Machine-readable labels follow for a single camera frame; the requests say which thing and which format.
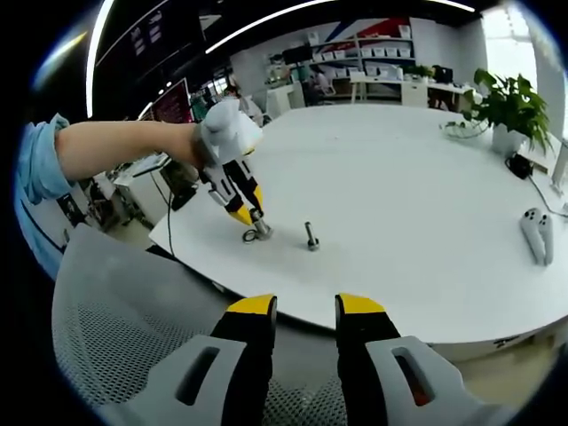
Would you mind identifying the black power adapter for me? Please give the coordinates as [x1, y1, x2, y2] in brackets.
[505, 153, 533, 181]

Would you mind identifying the black cable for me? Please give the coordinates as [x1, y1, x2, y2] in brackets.
[148, 170, 177, 258]

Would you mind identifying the red screen monitor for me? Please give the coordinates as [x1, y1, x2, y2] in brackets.
[150, 77, 193, 125]

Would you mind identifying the grey mesh office chair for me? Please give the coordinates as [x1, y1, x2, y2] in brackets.
[51, 224, 351, 426]

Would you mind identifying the person's blue shirt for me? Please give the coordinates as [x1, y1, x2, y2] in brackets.
[12, 113, 75, 267]

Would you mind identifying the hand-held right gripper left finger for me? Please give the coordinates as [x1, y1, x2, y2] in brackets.
[108, 292, 279, 426]

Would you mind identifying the small threaded stud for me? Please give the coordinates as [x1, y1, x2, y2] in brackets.
[304, 220, 321, 253]

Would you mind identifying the shelf with white bins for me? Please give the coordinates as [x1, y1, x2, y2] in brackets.
[305, 24, 416, 97]

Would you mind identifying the large threaded stud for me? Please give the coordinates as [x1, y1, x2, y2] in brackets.
[248, 208, 274, 241]

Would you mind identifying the white handheld controller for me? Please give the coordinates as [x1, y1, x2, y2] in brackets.
[535, 213, 555, 266]
[519, 207, 549, 266]

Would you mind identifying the black pouch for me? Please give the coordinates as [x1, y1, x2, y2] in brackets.
[170, 185, 199, 212]

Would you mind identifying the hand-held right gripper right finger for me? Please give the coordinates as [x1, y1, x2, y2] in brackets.
[335, 292, 493, 426]

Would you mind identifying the potted green plant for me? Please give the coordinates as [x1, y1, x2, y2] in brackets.
[441, 67, 554, 156]

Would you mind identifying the grey adapter cable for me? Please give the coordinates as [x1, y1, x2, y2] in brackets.
[527, 175, 568, 209]

